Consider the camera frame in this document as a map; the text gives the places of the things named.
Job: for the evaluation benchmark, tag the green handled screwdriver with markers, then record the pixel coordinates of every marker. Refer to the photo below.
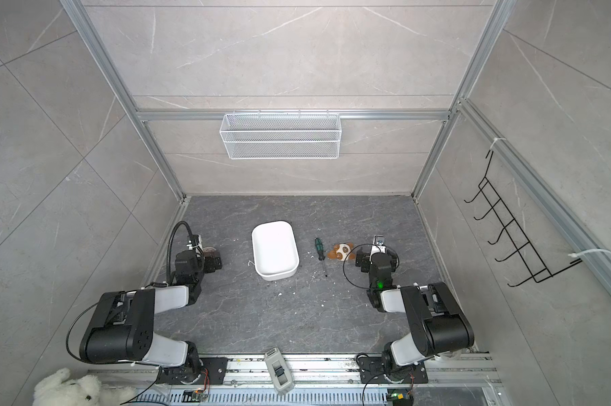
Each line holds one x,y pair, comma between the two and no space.
321,255

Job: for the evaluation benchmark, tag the grey handheld controller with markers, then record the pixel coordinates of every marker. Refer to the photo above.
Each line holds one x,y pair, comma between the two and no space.
279,371

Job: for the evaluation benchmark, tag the white plastic bin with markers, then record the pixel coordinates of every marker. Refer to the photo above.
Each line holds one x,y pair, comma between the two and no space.
275,251

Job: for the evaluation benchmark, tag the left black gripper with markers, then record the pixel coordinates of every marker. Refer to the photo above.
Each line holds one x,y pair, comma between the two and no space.
212,265

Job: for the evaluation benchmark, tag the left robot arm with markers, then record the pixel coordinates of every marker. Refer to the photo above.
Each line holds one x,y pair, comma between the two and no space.
121,329

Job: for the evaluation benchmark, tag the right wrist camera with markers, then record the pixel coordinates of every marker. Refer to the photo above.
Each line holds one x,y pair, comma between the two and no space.
379,242

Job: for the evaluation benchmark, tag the white wire mesh basket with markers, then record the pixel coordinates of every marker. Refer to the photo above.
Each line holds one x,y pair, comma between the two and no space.
281,136

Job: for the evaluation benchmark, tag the brown white plush toy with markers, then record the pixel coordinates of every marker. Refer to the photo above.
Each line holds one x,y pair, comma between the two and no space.
342,251

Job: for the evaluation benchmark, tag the white plush teddy bear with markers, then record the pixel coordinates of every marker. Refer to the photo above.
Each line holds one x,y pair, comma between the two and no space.
60,390

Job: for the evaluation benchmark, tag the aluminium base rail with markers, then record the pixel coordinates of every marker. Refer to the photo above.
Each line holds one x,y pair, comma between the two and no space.
326,379

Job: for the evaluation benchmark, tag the black wire hook rack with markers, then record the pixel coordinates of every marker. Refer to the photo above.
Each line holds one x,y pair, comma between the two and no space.
511,230

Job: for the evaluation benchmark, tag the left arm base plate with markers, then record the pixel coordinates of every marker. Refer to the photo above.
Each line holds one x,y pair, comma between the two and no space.
210,370

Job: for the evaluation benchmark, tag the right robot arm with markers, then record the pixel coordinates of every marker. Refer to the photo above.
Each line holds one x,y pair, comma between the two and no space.
437,324

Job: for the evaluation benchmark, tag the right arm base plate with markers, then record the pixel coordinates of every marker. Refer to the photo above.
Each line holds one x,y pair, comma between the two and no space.
374,370

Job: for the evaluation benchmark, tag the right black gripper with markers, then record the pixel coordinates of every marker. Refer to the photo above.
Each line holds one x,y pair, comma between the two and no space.
364,261

